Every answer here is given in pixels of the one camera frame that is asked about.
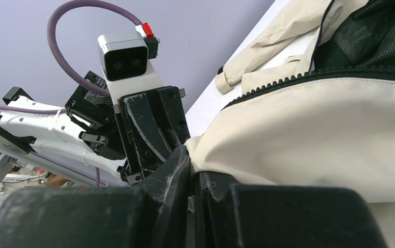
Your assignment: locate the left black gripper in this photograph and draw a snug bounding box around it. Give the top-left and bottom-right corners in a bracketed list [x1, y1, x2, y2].
[65, 85, 190, 185]

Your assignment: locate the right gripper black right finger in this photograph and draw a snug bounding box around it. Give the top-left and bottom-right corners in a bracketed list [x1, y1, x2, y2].
[193, 172, 387, 247]

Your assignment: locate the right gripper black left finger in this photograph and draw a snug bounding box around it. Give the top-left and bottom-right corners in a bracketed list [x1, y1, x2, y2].
[0, 145, 190, 247]

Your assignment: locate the beige jacket with black lining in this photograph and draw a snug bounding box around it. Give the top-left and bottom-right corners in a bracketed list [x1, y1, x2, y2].
[185, 0, 395, 248]

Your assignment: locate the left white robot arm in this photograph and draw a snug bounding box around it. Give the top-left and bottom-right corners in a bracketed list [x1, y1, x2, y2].
[0, 79, 190, 185]

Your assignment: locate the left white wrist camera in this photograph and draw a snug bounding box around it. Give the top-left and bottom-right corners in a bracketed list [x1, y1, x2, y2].
[98, 30, 163, 105]

